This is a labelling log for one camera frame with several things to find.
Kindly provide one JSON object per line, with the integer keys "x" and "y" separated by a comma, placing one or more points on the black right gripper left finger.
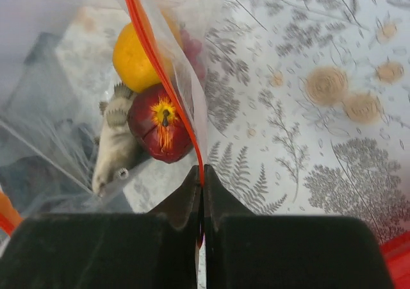
{"x": 157, "y": 249}

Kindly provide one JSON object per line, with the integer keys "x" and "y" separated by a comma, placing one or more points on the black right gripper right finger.
{"x": 245, "y": 250}

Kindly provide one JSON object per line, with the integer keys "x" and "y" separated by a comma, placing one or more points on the grey plastic fish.
{"x": 118, "y": 150}

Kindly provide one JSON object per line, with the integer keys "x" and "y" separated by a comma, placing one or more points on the dark purple passion fruit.
{"x": 156, "y": 124}

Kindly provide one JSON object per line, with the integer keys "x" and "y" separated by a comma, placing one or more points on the clear zip top bag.
{"x": 56, "y": 67}

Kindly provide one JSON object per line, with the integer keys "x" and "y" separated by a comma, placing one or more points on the red grape bunch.
{"x": 192, "y": 49}

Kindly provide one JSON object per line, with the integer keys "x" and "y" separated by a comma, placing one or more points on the red plastic tray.
{"x": 397, "y": 257}

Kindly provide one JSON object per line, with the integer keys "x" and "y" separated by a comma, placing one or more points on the floral patterned table mat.
{"x": 308, "y": 106}

